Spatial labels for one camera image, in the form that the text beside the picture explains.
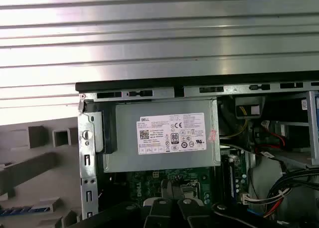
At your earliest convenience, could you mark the green motherboard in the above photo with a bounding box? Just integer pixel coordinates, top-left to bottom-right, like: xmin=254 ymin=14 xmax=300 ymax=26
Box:
xmin=98 ymin=148 xmax=251 ymax=215

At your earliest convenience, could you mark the grey power supply unit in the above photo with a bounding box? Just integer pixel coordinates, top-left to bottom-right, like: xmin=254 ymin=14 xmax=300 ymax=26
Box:
xmin=103 ymin=98 xmax=221 ymax=174

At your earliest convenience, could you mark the metal CPU socket cover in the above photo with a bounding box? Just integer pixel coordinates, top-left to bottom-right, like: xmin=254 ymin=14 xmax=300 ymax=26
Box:
xmin=180 ymin=180 xmax=201 ymax=201

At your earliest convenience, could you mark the black PC case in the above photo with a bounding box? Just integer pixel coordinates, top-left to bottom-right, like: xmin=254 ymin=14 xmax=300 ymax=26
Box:
xmin=74 ymin=77 xmax=319 ymax=228

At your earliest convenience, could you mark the black cable bundle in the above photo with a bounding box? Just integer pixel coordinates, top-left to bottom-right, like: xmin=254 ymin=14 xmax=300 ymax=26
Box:
xmin=268 ymin=168 xmax=319 ymax=220

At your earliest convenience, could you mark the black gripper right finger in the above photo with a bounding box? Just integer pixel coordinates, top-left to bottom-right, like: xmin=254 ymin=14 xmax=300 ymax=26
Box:
xmin=173 ymin=185 xmax=309 ymax=228

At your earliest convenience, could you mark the grey parts rack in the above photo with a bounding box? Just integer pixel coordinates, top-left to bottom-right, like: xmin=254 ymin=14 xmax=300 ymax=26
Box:
xmin=0 ymin=118 xmax=84 ymax=228

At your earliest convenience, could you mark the yellow wire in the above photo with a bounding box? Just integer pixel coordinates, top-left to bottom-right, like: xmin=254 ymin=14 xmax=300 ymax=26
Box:
xmin=238 ymin=105 xmax=249 ymax=140

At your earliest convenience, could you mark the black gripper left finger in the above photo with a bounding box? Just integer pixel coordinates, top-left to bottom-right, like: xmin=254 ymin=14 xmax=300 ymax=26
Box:
xmin=72 ymin=180 xmax=175 ymax=228

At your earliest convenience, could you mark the metal drive cage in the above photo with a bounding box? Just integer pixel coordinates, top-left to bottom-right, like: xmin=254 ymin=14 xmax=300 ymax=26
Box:
xmin=305 ymin=90 xmax=319 ymax=169

